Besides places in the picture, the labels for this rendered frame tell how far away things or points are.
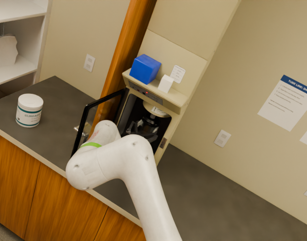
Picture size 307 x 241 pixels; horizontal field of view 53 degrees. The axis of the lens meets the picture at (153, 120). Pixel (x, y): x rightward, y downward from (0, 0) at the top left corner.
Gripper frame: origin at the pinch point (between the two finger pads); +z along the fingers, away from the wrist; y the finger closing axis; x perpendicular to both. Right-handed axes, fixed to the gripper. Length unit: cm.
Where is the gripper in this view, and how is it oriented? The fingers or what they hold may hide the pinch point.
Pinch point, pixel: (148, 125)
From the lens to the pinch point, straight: 172.6
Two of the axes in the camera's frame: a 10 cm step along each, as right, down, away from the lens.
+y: -8.5, -5.0, 1.6
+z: 3.9, -4.0, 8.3
